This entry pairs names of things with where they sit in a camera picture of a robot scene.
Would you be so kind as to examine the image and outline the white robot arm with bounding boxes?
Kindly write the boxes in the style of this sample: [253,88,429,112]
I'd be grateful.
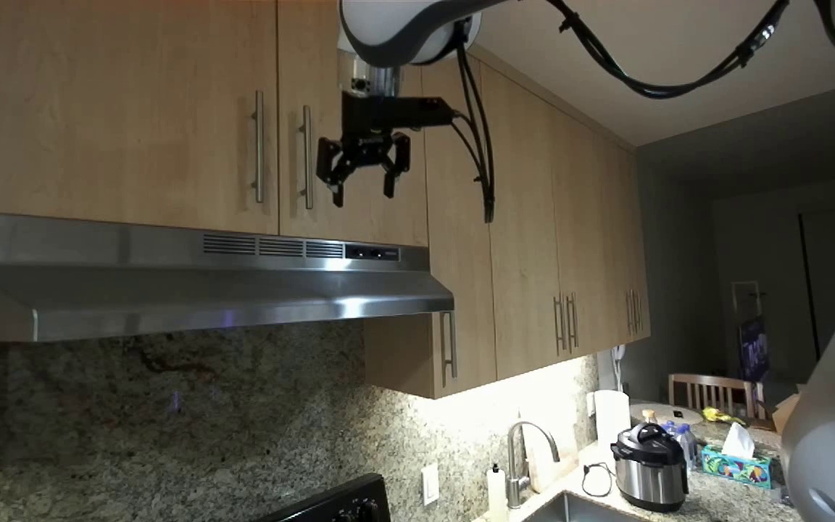
[316,0,788,206]

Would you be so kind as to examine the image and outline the tall wooden wall cabinets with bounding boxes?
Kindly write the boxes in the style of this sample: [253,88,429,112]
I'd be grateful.
[365,62,649,399]

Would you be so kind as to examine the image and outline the tissue box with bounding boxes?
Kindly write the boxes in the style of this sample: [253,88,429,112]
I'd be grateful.
[698,423,774,490]

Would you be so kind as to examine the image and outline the silver black pressure cooker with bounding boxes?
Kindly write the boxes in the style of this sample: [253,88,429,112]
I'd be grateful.
[608,423,688,513]

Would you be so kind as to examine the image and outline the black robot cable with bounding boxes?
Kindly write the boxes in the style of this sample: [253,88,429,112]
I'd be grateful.
[434,0,795,226]

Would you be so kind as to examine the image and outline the wooden chair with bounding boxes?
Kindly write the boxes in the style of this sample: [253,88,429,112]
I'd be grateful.
[668,375,765,420]

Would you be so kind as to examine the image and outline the white wall outlet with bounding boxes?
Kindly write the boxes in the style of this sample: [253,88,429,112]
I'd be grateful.
[421,464,440,507]

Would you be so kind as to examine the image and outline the stainless steel range hood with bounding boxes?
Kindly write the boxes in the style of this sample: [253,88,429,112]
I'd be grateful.
[0,214,455,342]

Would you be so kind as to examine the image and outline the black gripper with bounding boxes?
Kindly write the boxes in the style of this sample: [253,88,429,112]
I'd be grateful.
[316,93,455,206]

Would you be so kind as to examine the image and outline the steel kitchen sink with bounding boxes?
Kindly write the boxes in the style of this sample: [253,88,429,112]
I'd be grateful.
[521,490,643,522]

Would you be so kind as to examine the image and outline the cabinet door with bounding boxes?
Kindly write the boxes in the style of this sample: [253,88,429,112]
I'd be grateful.
[0,0,278,233]
[275,0,427,245]

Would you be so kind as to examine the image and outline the white paper towel roll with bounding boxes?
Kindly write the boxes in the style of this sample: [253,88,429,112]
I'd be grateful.
[595,390,630,444]

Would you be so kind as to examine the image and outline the chrome kitchen faucet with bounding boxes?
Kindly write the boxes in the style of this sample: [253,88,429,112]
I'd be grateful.
[505,420,563,507]

